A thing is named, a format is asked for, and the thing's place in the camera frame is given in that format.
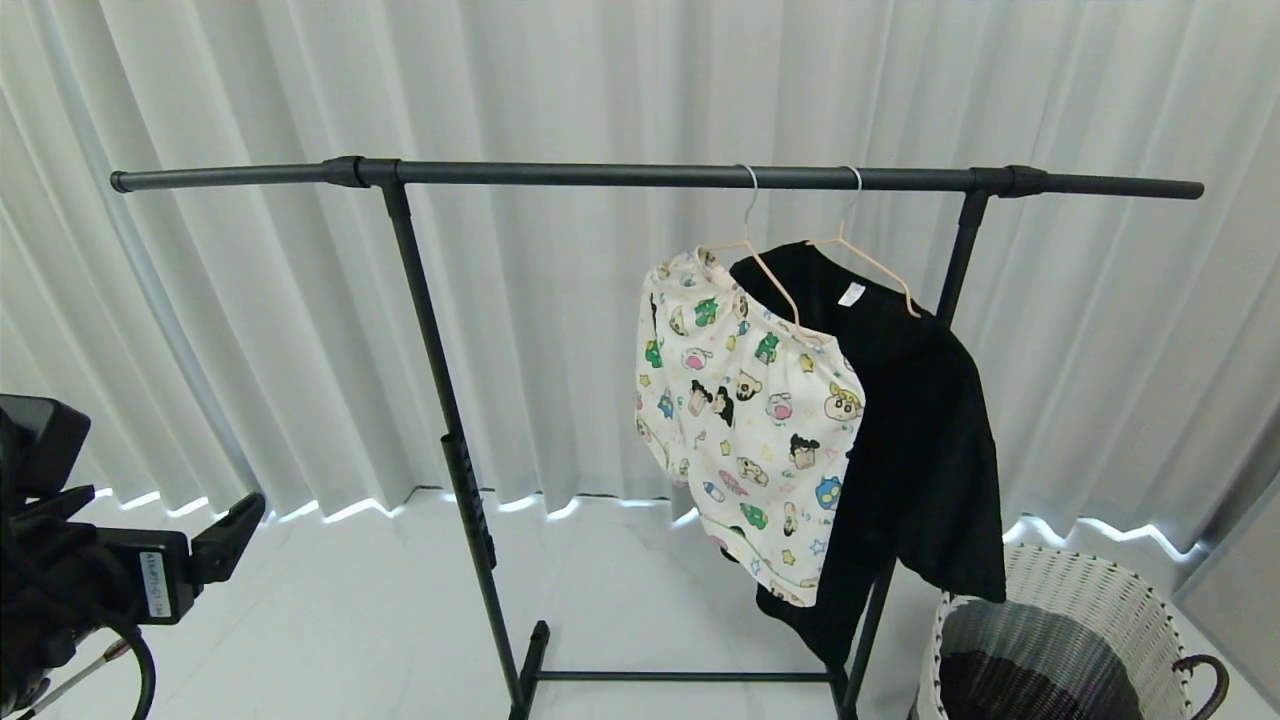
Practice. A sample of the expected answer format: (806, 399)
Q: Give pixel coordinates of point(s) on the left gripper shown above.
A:
(160, 580)

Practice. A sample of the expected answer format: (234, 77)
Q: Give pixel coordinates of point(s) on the cream printed shorts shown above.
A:
(740, 450)

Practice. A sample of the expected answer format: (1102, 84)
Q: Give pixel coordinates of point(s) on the pink clothes hanger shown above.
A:
(880, 270)
(775, 285)

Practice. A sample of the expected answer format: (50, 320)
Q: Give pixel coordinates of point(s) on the black t-shirt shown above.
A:
(920, 450)

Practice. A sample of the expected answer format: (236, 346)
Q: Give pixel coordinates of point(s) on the black clothes rack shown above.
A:
(600, 176)

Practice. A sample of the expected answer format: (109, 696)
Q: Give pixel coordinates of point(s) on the white laundry basket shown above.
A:
(1080, 590)

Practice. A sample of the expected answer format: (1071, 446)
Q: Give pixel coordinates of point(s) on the white curtain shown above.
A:
(560, 80)

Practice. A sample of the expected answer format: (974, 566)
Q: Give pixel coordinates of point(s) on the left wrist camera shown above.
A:
(40, 440)

